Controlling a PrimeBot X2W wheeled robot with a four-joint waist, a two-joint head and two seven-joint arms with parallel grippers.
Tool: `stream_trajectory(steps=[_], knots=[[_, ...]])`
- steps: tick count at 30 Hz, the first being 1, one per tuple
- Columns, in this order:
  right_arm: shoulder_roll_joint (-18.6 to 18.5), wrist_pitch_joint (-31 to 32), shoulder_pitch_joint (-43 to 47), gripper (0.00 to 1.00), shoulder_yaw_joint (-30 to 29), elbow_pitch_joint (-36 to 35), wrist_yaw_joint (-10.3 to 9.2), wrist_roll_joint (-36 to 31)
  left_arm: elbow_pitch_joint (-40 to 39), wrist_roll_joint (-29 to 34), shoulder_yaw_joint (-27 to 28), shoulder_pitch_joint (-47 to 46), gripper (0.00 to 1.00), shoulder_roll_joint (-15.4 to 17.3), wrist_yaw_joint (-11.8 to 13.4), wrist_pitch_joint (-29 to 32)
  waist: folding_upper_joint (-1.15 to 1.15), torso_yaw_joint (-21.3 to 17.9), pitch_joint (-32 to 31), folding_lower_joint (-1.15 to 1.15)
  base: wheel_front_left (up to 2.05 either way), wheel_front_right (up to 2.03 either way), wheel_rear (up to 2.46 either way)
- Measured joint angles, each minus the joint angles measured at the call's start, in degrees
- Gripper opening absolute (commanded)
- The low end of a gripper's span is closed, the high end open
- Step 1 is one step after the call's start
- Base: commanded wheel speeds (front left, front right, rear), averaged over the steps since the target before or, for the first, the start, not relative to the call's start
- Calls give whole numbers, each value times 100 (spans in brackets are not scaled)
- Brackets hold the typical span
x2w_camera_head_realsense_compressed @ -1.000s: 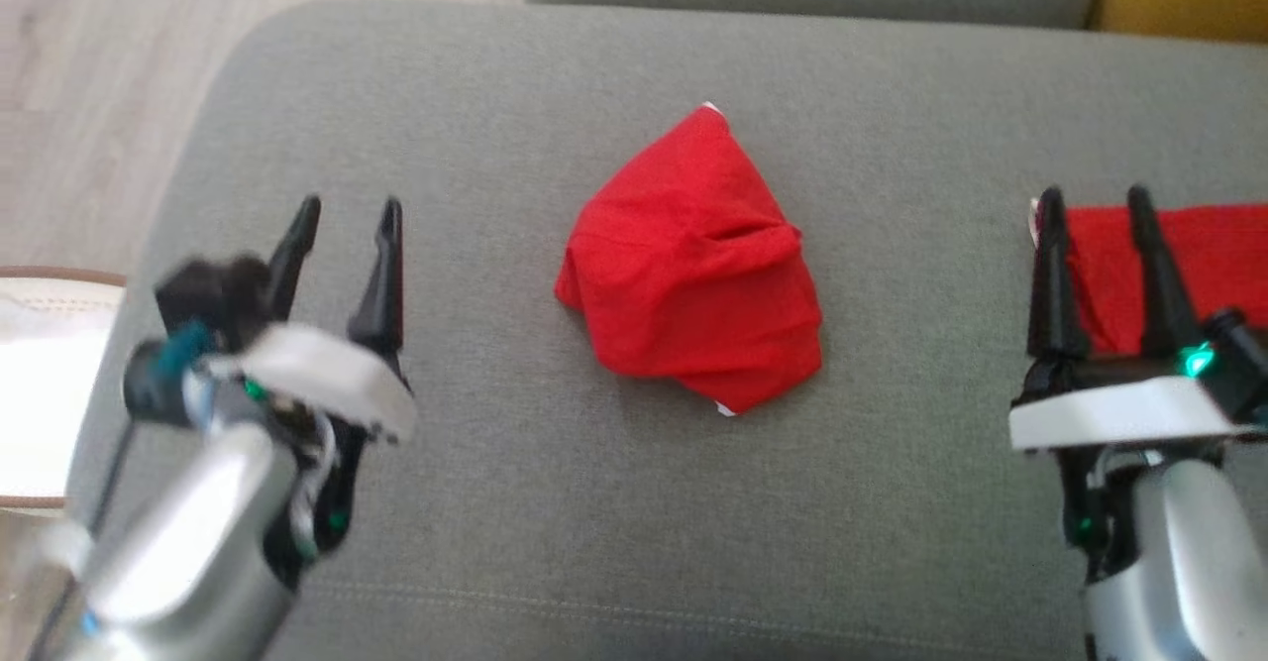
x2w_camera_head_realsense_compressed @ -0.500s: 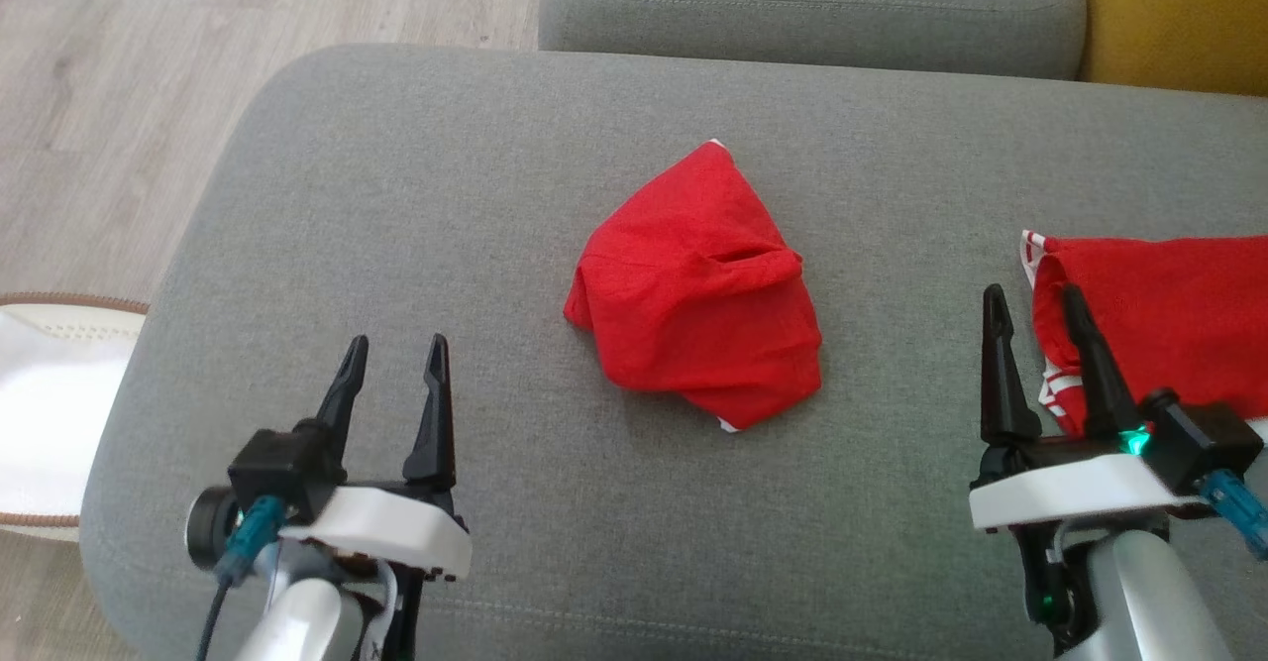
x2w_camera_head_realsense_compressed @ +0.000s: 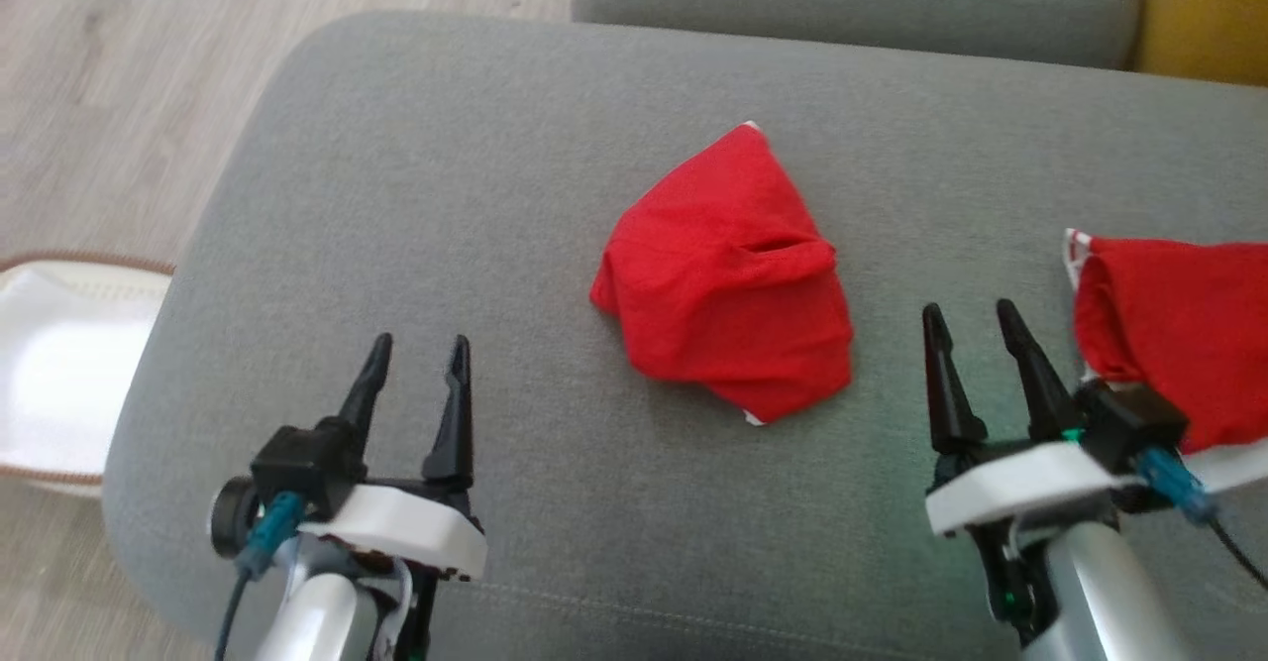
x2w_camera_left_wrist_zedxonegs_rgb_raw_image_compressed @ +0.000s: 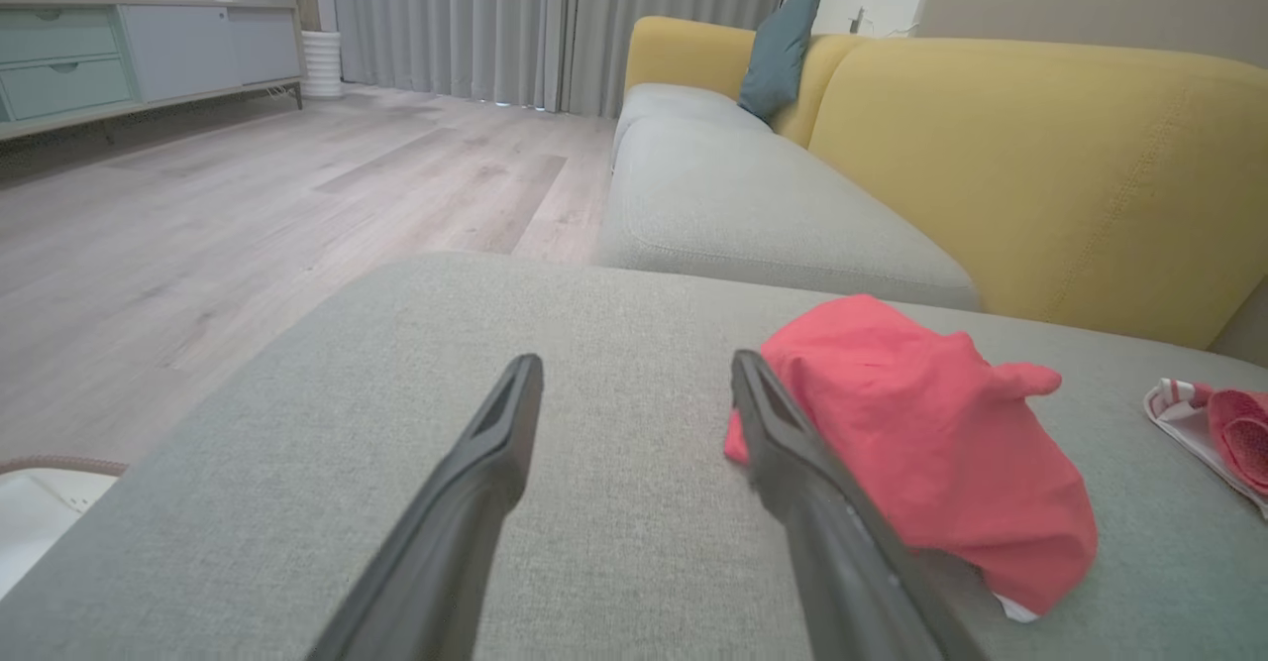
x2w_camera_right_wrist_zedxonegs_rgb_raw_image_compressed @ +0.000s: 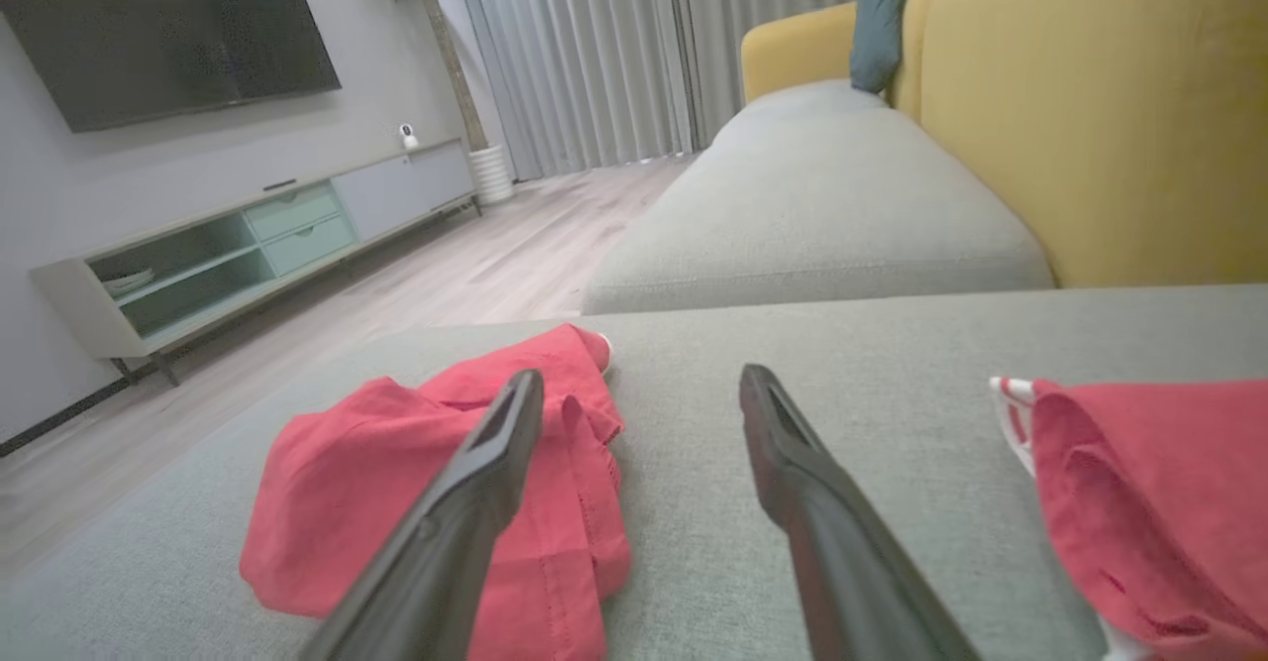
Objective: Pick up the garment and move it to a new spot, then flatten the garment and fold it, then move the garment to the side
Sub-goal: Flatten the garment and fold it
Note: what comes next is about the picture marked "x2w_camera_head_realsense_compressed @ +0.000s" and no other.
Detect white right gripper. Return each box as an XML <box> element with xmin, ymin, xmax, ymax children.
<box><xmin>920</xmin><ymin>296</ymin><xmax>1142</xmax><ymax>540</ymax></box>

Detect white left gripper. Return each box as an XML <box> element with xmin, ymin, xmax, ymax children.
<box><xmin>295</xmin><ymin>331</ymin><xmax>489</xmax><ymax>585</ymax></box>

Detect red basketball jersey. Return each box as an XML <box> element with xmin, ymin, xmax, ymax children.
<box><xmin>1062</xmin><ymin>227</ymin><xmax>1268</xmax><ymax>496</ymax></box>

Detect red mesh shorts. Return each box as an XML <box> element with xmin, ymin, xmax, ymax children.
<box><xmin>588</xmin><ymin>121</ymin><xmax>856</xmax><ymax>428</ymax></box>

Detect grey sofa seat cushion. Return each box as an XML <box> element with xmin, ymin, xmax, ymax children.
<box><xmin>101</xmin><ymin>9</ymin><xmax>1268</xmax><ymax>661</ymax></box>

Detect white laundry basket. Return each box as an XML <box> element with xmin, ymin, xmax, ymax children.
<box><xmin>0</xmin><ymin>249</ymin><xmax>178</xmax><ymax>499</ymax></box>

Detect yellow cushion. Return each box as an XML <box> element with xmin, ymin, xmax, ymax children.
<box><xmin>1132</xmin><ymin>0</ymin><xmax>1268</xmax><ymax>88</ymax></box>

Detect left cable with blue plug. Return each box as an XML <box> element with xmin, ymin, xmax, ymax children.
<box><xmin>212</xmin><ymin>489</ymin><xmax>310</xmax><ymax>661</ymax></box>

